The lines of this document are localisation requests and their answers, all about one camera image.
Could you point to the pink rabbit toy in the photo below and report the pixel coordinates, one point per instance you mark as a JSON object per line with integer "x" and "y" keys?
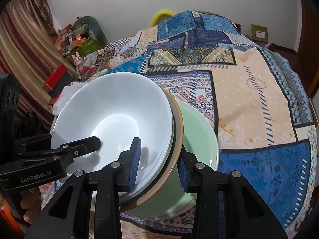
{"x": 78, "y": 62}

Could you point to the white folded cloth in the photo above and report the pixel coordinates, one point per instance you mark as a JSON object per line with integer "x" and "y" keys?
{"x": 64, "y": 97}

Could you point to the red and navy box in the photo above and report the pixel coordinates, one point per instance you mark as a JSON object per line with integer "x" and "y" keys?
{"x": 55, "y": 83}

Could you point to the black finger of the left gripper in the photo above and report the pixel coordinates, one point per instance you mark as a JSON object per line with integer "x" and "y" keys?
{"x": 79, "y": 148}

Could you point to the striped brown curtain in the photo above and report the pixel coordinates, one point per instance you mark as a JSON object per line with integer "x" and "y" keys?
{"x": 28, "y": 52}

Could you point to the patchwork patterned tablecloth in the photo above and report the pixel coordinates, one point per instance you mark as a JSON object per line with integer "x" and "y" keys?
{"x": 250, "y": 95}

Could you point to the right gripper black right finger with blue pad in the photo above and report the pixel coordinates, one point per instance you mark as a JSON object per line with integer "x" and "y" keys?
{"x": 227, "y": 206}

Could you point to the mint green plate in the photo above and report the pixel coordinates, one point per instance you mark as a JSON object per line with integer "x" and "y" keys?
{"x": 171, "y": 200}

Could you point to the cardboard box with label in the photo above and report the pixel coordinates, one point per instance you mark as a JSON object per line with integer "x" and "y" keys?
{"x": 259, "y": 33}

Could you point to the white ceramic bowl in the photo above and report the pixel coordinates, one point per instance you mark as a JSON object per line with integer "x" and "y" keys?
{"x": 116, "y": 108}

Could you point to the person's left hand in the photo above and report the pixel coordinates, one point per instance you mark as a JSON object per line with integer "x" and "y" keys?
{"x": 31, "y": 203}

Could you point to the green storage box clutter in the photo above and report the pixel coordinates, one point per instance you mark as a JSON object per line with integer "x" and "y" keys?
{"x": 67, "y": 43}

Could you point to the green ceramic bowl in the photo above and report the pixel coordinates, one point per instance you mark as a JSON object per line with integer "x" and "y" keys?
{"x": 154, "y": 192}

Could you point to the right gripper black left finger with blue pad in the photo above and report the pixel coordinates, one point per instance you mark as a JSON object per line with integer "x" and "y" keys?
{"x": 67, "y": 214}

